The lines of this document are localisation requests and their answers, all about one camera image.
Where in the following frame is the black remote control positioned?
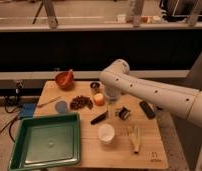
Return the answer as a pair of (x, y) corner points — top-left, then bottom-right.
(139, 101), (155, 119)

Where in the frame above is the yellow corn husk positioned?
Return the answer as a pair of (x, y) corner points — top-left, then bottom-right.
(127, 126), (140, 154)

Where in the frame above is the pile of brown nuts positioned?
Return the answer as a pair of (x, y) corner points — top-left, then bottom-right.
(70, 95), (93, 110)

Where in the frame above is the wooden stick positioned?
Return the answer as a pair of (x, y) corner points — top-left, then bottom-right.
(37, 96), (61, 108)

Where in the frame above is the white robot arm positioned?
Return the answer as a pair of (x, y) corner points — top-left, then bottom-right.
(99, 59), (202, 127)

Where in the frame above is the black cable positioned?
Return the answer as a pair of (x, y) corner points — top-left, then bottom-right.
(0, 80), (26, 144)

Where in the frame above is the small metal cup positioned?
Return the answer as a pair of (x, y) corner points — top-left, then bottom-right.
(90, 82), (100, 94)

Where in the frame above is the red bowl with spoon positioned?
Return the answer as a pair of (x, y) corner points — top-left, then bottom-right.
(55, 69), (74, 90)

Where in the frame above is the green plastic tray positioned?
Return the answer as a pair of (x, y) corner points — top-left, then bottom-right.
(8, 113), (81, 171)

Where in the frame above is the grey round lid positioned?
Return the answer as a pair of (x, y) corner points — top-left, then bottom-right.
(55, 101), (68, 114)

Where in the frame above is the blue cloth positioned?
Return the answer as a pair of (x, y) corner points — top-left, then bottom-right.
(19, 103), (36, 118)

